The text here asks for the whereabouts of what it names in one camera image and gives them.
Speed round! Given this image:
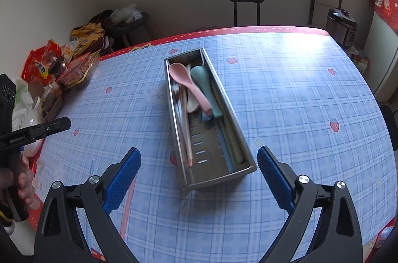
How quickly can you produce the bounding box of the green chopstick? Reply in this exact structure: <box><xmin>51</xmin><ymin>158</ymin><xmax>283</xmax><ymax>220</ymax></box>
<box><xmin>221</xmin><ymin>118</ymin><xmax>244</xmax><ymax>165</ymax></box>

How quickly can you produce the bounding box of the white spoon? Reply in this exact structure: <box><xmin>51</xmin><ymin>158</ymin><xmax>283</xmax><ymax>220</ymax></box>
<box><xmin>186</xmin><ymin>64</ymin><xmax>200</xmax><ymax>113</ymax></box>

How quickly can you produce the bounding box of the pink spoon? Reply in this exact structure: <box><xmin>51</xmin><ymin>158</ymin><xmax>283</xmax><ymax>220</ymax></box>
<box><xmin>169</xmin><ymin>63</ymin><xmax>212</xmax><ymax>116</ymax></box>

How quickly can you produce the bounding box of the green spoon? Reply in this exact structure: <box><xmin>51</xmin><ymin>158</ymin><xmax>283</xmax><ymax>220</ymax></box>
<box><xmin>190</xmin><ymin>65</ymin><xmax>223</xmax><ymax>118</ymax></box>

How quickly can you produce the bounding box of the blue spoon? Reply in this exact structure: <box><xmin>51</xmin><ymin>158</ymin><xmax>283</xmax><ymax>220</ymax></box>
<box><xmin>201</xmin><ymin>112</ymin><xmax>212</xmax><ymax>123</ymax></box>

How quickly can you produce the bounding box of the person left hand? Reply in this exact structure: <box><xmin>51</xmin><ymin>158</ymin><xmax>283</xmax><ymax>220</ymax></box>
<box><xmin>1</xmin><ymin>155</ymin><xmax>38</xmax><ymax>210</ymax></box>

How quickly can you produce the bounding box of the green white plastic bag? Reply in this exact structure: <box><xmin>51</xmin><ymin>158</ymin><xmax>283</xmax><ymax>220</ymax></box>
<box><xmin>12</xmin><ymin>77</ymin><xmax>43</xmax><ymax>131</ymax></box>

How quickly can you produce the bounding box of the brown food packet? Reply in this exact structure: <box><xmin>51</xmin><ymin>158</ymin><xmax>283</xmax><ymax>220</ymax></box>
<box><xmin>40</xmin><ymin>81</ymin><xmax>64</xmax><ymax>122</ymax></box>

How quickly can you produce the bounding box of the stainless steel utensil tray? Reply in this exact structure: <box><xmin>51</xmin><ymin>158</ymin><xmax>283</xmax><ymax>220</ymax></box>
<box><xmin>164</xmin><ymin>49</ymin><xmax>256</xmax><ymax>192</ymax></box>

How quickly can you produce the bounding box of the red snack bag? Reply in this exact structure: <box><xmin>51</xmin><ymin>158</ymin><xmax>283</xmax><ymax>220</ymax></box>
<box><xmin>22</xmin><ymin>40</ymin><xmax>62</xmax><ymax>86</ymax></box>

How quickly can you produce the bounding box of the dark glass jar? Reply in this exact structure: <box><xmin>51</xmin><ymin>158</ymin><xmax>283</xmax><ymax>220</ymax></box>
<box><xmin>48</xmin><ymin>56</ymin><xmax>66</xmax><ymax>79</ymax></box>

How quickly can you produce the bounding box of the blue plaid table mat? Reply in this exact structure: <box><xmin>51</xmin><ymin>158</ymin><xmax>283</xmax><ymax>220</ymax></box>
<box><xmin>34</xmin><ymin>32</ymin><xmax>398</xmax><ymax>263</ymax></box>

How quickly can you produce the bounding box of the red peanut package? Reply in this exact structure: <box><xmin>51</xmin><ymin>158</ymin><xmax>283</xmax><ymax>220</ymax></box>
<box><xmin>57</xmin><ymin>51</ymin><xmax>100</xmax><ymax>90</ymax></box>

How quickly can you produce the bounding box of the yellow snack bags pile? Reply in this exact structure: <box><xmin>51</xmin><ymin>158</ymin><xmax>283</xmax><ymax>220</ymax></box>
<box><xmin>69</xmin><ymin>23</ymin><xmax>104</xmax><ymax>58</ymax></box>

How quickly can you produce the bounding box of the black chair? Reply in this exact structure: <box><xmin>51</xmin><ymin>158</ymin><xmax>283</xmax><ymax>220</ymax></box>
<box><xmin>380</xmin><ymin>105</ymin><xmax>398</xmax><ymax>152</ymax></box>

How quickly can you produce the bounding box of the small white side table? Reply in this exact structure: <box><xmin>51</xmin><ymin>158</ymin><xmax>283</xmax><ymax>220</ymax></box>
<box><xmin>344</xmin><ymin>46</ymin><xmax>359</xmax><ymax>57</ymax></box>

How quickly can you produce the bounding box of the white plastic bag on stool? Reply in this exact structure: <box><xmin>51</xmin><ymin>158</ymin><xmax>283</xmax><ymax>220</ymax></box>
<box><xmin>110</xmin><ymin>4</ymin><xmax>142</xmax><ymax>24</ymax></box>

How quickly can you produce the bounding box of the silver rice cooker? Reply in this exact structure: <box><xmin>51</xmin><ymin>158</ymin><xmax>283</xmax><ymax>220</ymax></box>
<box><xmin>326</xmin><ymin>8</ymin><xmax>358</xmax><ymax>49</ymax></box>

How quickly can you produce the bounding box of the white refrigerator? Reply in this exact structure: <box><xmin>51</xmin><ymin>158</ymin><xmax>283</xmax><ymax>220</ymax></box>
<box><xmin>364</xmin><ymin>12</ymin><xmax>397</xmax><ymax>102</ymax></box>

